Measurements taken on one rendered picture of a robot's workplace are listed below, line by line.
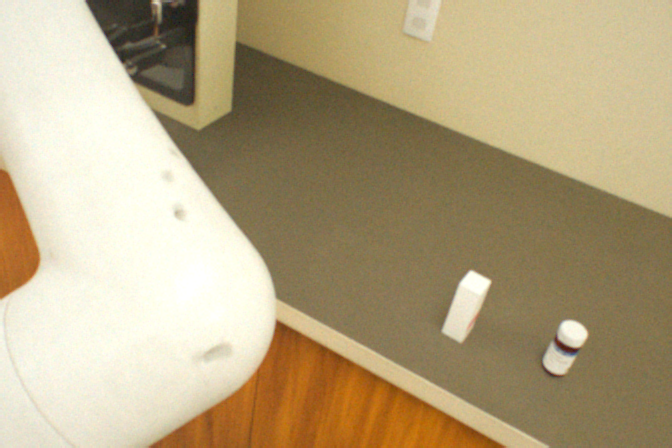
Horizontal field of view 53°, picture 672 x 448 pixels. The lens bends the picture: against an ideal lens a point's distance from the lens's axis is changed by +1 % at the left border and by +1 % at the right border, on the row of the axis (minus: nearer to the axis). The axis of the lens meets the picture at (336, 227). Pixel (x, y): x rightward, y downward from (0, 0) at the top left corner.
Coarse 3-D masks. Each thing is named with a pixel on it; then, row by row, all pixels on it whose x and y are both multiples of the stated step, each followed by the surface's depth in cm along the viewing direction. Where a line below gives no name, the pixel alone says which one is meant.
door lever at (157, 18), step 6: (156, 0) 119; (162, 0) 120; (168, 0) 121; (174, 0) 122; (156, 6) 118; (162, 6) 119; (156, 12) 119; (162, 12) 120; (156, 18) 120; (162, 18) 121; (156, 24) 121; (162, 24) 121; (156, 30) 121; (162, 30) 122; (156, 36) 122
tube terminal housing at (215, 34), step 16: (208, 0) 123; (224, 0) 127; (208, 16) 125; (224, 16) 129; (208, 32) 127; (224, 32) 131; (208, 48) 129; (224, 48) 133; (208, 64) 131; (224, 64) 136; (208, 80) 133; (224, 80) 138; (144, 96) 141; (160, 96) 138; (208, 96) 136; (224, 96) 141; (176, 112) 138; (192, 112) 136; (208, 112) 138; (224, 112) 144
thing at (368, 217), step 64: (256, 64) 164; (192, 128) 138; (256, 128) 142; (320, 128) 146; (384, 128) 150; (448, 128) 154; (256, 192) 125; (320, 192) 128; (384, 192) 131; (448, 192) 134; (512, 192) 138; (576, 192) 141; (320, 256) 114; (384, 256) 116; (448, 256) 119; (512, 256) 122; (576, 256) 124; (640, 256) 127; (320, 320) 103; (384, 320) 105; (512, 320) 109; (576, 320) 111; (640, 320) 114; (448, 384) 97; (512, 384) 99; (576, 384) 100; (640, 384) 102
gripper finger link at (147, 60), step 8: (160, 48) 116; (136, 56) 112; (144, 56) 113; (152, 56) 114; (160, 56) 116; (128, 64) 110; (136, 64) 111; (144, 64) 113; (152, 64) 115; (136, 72) 112
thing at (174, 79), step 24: (96, 0) 132; (120, 0) 129; (144, 0) 126; (192, 0) 120; (120, 24) 132; (168, 24) 126; (192, 24) 123; (192, 48) 126; (144, 72) 135; (168, 72) 132; (192, 72) 129; (168, 96) 135; (192, 96) 132
